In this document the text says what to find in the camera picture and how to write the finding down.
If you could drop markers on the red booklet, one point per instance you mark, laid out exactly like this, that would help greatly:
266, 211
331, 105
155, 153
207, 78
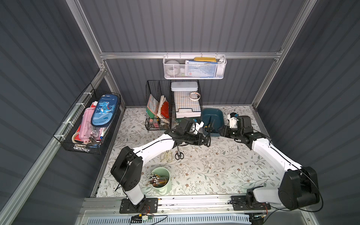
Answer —
164, 111

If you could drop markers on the pink patterned notebook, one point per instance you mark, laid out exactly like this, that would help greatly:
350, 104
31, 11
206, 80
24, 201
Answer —
152, 107

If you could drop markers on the white hanging mesh basket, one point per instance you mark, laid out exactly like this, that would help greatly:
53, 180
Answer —
221, 60

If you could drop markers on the white checkered box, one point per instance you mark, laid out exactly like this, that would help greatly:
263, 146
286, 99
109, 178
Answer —
184, 107

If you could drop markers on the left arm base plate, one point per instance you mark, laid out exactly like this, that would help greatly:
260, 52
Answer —
147, 205

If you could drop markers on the green pen cup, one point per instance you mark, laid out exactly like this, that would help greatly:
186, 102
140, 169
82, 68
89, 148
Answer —
167, 188

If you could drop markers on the large black scissors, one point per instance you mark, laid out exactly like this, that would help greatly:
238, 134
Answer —
209, 128

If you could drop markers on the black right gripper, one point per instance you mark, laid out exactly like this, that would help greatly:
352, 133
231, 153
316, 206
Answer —
223, 131

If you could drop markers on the cream handled kitchen scissors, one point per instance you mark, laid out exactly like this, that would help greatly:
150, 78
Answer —
166, 157

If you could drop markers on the white tape roll in basket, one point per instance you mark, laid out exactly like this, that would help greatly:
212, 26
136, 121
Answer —
172, 68

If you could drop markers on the small black scissors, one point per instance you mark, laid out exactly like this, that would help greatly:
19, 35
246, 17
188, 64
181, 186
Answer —
178, 154

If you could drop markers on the black side wire basket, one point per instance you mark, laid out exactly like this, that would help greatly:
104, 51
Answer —
67, 135

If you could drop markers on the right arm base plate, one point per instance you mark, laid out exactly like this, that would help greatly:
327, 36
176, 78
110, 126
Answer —
248, 203

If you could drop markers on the teal plastic storage box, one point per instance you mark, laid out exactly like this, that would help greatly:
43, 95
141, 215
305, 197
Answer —
217, 116

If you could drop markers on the blue dinosaur pencil case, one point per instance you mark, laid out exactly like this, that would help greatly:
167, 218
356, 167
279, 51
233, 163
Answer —
105, 111

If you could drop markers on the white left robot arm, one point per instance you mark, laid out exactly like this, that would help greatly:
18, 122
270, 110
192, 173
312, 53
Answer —
128, 166

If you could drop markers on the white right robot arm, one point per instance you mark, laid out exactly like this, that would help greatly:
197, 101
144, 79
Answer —
298, 184

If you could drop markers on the pens in cup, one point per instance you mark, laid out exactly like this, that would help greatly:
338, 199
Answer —
158, 181

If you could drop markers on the pink pencil case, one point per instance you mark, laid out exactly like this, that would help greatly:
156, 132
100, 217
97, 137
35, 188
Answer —
86, 125

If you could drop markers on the yellow item in basket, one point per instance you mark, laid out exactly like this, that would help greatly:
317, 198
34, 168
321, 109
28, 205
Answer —
205, 59

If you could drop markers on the white paper stack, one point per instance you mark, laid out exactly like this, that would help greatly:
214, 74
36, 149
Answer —
162, 101

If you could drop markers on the white tin case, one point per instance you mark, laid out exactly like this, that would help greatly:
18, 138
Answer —
184, 86

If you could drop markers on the blue white packet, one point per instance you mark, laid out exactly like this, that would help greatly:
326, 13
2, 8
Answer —
200, 69

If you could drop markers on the black wire desk organizer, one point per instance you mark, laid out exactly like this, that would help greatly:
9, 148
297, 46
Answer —
163, 87

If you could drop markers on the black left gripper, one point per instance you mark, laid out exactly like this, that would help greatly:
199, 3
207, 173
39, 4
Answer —
204, 138

